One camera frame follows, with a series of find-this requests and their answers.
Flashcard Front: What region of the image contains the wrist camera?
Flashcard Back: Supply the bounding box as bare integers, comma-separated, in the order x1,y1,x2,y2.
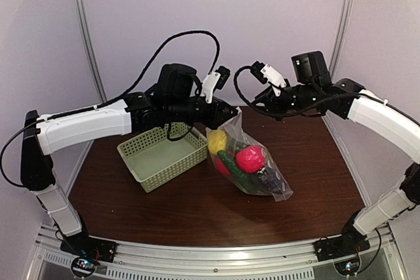
250,61,288,97
200,66,230,104

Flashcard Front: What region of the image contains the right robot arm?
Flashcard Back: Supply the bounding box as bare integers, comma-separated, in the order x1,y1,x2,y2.
250,51,419,255

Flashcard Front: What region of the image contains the aluminium front frame rail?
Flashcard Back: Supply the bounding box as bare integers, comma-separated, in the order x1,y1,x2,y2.
32,224,400,280

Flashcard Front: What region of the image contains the right circuit board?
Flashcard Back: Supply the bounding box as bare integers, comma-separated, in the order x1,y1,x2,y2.
334,258,361,277

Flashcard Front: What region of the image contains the left aluminium corner post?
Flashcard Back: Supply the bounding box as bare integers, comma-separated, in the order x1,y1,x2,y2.
75,0,107,102

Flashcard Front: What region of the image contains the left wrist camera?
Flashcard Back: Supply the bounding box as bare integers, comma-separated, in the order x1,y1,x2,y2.
200,66,230,104

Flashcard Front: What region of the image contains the purple toy eggplant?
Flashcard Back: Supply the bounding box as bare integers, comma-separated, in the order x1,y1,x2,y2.
257,169,285,193

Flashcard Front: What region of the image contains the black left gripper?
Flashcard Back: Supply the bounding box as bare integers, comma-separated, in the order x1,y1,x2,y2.
166,96,238,130

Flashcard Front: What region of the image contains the black left camera cable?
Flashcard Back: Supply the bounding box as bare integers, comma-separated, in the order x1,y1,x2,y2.
0,30,221,188

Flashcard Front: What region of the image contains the red toy apple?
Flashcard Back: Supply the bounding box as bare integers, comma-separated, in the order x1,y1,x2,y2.
236,145,266,173

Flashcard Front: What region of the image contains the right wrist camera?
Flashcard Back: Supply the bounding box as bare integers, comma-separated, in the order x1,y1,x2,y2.
250,61,288,97

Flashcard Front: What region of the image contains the circuit board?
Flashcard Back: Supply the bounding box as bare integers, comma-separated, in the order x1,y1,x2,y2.
70,257,99,278
334,258,361,277

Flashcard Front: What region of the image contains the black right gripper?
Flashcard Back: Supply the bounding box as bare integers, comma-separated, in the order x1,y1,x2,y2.
251,83,319,121

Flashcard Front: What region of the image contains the black right camera cable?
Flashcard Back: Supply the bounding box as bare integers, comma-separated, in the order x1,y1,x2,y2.
233,66,362,121

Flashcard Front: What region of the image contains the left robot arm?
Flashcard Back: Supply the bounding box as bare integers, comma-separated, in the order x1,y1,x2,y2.
20,64,238,256

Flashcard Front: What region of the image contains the green toy cucumber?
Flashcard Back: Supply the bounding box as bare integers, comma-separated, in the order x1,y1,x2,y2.
217,150,250,183

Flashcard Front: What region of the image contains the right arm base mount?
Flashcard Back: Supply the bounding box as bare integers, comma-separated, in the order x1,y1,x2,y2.
313,233,370,262

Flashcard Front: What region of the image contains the green toy bell pepper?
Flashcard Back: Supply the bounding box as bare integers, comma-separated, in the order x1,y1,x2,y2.
230,142,250,154

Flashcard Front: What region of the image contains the red toy strawberry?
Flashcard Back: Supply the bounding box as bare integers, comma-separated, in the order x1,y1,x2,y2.
216,158,230,176

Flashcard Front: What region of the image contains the left circuit board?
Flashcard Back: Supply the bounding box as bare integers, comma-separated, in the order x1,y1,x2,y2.
70,257,99,278

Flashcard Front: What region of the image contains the right aluminium corner post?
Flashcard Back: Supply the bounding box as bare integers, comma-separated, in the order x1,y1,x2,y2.
329,0,354,77

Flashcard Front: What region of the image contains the aluminium corner post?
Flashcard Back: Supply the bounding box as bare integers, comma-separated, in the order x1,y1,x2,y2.
329,0,354,77
75,0,107,102

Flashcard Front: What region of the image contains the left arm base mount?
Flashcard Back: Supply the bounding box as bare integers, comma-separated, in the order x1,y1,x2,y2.
60,233,117,262

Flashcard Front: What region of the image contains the yellow toy corn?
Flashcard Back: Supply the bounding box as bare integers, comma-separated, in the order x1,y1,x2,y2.
207,130,228,155

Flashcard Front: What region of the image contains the green plastic basket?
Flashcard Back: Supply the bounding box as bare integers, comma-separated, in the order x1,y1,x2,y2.
117,123,207,193

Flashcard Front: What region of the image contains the clear zip top bag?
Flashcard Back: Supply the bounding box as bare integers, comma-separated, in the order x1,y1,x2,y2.
205,110,293,202

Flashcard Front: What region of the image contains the black camera cable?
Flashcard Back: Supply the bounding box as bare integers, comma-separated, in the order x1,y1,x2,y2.
0,30,221,188
233,66,362,121

